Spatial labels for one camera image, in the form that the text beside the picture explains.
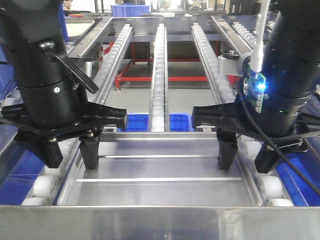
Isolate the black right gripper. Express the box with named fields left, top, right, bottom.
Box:
left=192, top=103, right=320, bottom=174

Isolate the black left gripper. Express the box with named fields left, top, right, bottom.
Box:
left=0, top=102, right=128, bottom=170

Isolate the silver ribbed metal tray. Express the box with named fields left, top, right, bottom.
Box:
left=57, top=132, right=262, bottom=207

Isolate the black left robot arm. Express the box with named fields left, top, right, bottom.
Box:
left=0, top=0, right=127, bottom=170

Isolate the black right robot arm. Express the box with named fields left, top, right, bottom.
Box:
left=192, top=0, right=320, bottom=170

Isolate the grey tray far left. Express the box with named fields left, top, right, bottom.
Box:
left=66, top=18, right=95, bottom=39

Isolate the blue bin below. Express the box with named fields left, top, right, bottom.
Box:
left=124, top=112, right=149, bottom=132
left=169, top=113, right=194, bottom=132
left=0, top=124, right=44, bottom=205

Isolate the green circuit board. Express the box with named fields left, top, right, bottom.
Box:
left=243, top=63, right=269, bottom=114

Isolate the blue bin lower right corner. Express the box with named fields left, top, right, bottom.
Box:
left=276, top=150, right=320, bottom=207

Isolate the blue bin below centre left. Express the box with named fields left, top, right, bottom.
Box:
left=124, top=112, right=149, bottom=132

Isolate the blue bin below centre right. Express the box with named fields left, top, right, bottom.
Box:
left=169, top=113, right=194, bottom=132

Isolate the middle white roller track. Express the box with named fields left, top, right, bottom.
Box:
left=148, top=23, right=170, bottom=133

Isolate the far right roller track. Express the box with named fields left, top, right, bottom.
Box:
left=231, top=21, right=256, bottom=49

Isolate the large blue bin left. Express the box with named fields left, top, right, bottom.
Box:
left=58, top=1, right=69, bottom=43

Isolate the distant blue bin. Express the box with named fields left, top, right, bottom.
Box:
left=111, top=5, right=151, bottom=18

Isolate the red metal cart frame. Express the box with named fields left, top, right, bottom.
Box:
left=100, top=41, right=226, bottom=91

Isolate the steel front shelf rail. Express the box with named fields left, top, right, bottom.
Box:
left=0, top=205, right=320, bottom=240

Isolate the white usb cable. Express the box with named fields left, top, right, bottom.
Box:
left=249, top=0, right=271, bottom=74

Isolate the left steel divider rail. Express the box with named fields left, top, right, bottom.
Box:
left=67, top=17, right=112, bottom=59

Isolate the steel divider rail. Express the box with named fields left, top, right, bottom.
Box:
left=211, top=15, right=252, bottom=55
left=67, top=17, right=112, bottom=59

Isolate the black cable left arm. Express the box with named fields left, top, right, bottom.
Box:
left=38, top=40, right=100, bottom=95

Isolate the right steel divider rail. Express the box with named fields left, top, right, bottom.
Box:
left=211, top=15, right=252, bottom=55

